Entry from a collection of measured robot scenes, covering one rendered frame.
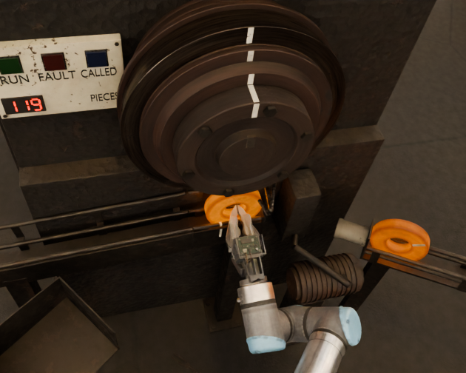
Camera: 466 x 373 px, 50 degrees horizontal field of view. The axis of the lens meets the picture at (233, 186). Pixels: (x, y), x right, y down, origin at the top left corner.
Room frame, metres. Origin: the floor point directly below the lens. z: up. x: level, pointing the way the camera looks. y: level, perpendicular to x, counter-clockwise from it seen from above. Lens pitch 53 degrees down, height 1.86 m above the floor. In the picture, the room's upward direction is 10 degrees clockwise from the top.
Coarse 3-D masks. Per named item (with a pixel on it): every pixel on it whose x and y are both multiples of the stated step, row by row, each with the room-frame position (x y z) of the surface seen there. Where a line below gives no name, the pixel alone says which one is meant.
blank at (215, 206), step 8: (256, 192) 0.79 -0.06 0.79; (208, 200) 0.75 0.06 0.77; (216, 200) 0.74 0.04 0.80; (224, 200) 0.74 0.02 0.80; (232, 200) 0.75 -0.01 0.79; (240, 200) 0.76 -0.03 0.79; (248, 200) 0.77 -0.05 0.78; (256, 200) 0.78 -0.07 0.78; (208, 208) 0.73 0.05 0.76; (216, 208) 0.74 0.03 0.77; (224, 208) 0.74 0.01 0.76; (232, 208) 0.79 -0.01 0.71; (248, 208) 0.77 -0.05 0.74; (256, 208) 0.78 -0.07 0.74; (208, 216) 0.73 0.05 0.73; (216, 216) 0.74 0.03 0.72; (224, 216) 0.75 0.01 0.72
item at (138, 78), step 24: (192, 24) 0.74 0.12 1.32; (216, 24) 0.73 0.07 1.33; (240, 24) 0.72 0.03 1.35; (264, 24) 0.73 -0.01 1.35; (288, 24) 0.78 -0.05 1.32; (168, 48) 0.70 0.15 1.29; (192, 48) 0.68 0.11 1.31; (216, 48) 0.70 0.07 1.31; (312, 48) 0.76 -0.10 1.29; (144, 72) 0.66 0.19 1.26; (168, 72) 0.67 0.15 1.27; (336, 72) 0.79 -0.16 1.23; (144, 96) 0.65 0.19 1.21; (336, 96) 0.80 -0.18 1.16; (336, 120) 0.80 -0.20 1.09; (144, 168) 0.65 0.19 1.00
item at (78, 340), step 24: (48, 288) 0.46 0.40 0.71; (24, 312) 0.40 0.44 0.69; (48, 312) 0.44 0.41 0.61; (72, 312) 0.45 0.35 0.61; (0, 336) 0.34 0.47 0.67; (24, 336) 0.38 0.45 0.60; (48, 336) 0.39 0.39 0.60; (72, 336) 0.39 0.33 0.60; (96, 336) 0.40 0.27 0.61; (0, 360) 0.31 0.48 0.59; (24, 360) 0.32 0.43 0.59; (48, 360) 0.33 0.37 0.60; (72, 360) 0.34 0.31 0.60; (96, 360) 0.35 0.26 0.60
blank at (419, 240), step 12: (384, 228) 0.77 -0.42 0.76; (396, 228) 0.76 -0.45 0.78; (408, 228) 0.76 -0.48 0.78; (420, 228) 0.77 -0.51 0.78; (372, 240) 0.77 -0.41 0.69; (384, 240) 0.76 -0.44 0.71; (408, 240) 0.75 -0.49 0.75; (420, 240) 0.75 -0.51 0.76; (396, 252) 0.75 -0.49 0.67; (408, 252) 0.75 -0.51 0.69; (420, 252) 0.74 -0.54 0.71
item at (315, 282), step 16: (336, 256) 0.80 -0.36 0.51; (352, 256) 0.81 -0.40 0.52; (288, 272) 0.74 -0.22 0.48; (304, 272) 0.72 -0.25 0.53; (320, 272) 0.72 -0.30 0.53; (352, 272) 0.75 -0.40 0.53; (288, 288) 0.71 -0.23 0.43; (304, 288) 0.67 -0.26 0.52; (320, 288) 0.69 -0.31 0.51; (336, 288) 0.70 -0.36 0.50; (352, 288) 0.71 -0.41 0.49; (288, 304) 0.72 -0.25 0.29; (304, 304) 0.67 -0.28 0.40; (320, 304) 0.70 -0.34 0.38
